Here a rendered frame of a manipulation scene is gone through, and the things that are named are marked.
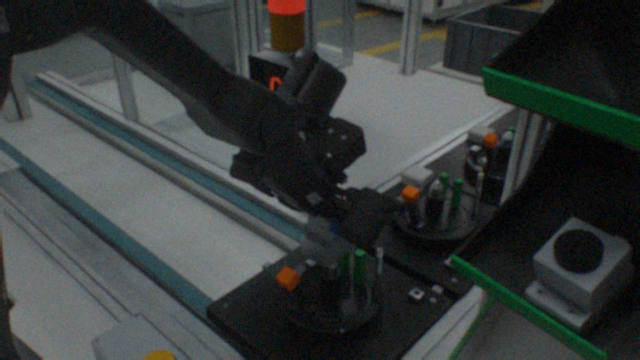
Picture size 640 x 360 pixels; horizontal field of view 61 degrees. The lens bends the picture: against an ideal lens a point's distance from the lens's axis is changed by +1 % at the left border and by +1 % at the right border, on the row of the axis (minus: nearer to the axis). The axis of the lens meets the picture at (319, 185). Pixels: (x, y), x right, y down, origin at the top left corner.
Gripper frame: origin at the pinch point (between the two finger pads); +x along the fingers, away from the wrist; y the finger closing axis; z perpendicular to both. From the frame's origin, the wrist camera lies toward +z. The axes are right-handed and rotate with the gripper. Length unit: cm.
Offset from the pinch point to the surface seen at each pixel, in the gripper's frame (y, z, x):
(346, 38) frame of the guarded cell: 83, 68, 74
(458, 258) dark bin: -20.8, -0.9, -12.5
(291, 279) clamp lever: -1.2, -9.9, -1.6
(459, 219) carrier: -4.2, 12.6, 26.1
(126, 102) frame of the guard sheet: 75, 3, 17
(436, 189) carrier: -0.6, 14.1, 20.6
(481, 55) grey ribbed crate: 73, 120, 145
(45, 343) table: 33, -38, 4
